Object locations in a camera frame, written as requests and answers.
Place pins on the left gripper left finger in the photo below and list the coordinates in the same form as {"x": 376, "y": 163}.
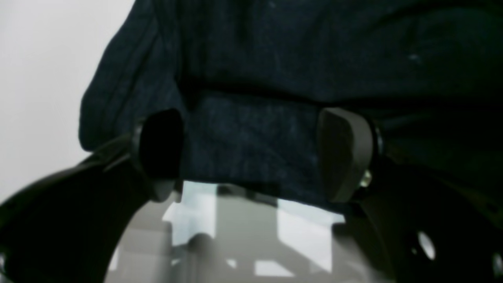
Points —
{"x": 65, "y": 227}

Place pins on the black T-shirt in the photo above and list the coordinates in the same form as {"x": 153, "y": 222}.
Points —
{"x": 249, "y": 78}

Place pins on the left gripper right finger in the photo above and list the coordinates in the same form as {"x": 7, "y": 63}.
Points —
{"x": 433, "y": 228}

